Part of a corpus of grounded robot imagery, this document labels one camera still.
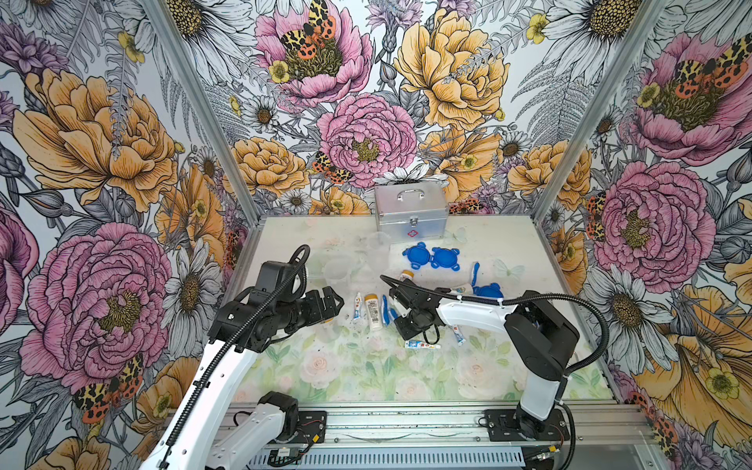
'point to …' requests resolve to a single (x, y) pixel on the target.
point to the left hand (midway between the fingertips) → (326, 319)
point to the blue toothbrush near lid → (475, 273)
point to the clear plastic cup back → (378, 251)
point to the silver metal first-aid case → (410, 212)
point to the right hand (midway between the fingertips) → (406, 336)
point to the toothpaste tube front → (422, 345)
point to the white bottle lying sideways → (458, 290)
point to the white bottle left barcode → (373, 310)
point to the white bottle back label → (406, 274)
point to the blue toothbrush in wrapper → (387, 316)
